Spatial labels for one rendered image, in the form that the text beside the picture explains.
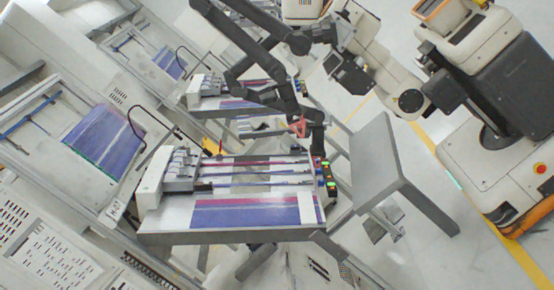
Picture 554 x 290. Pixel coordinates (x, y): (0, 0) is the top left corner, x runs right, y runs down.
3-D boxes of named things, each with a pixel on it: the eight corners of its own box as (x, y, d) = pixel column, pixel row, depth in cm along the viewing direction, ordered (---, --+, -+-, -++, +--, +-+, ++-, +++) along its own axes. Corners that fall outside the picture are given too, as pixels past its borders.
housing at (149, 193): (177, 170, 250) (174, 144, 245) (158, 222, 205) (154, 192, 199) (161, 170, 250) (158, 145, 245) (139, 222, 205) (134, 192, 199)
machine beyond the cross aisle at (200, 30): (314, 43, 737) (217, -48, 688) (321, 55, 661) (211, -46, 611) (253, 107, 773) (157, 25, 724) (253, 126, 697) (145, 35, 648)
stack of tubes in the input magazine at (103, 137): (146, 133, 241) (100, 99, 234) (118, 181, 194) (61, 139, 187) (130, 152, 244) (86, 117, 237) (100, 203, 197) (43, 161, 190)
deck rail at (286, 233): (326, 237, 188) (326, 223, 186) (326, 240, 187) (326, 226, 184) (139, 244, 188) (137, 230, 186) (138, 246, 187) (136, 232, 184)
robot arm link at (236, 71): (214, 77, 216) (218, 76, 226) (234, 100, 217) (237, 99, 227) (293, 9, 211) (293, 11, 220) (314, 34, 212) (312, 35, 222)
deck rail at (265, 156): (309, 162, 252) (309, 151, 249) (309, 164, 250) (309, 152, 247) (170, 167, 252) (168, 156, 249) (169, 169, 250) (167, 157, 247)
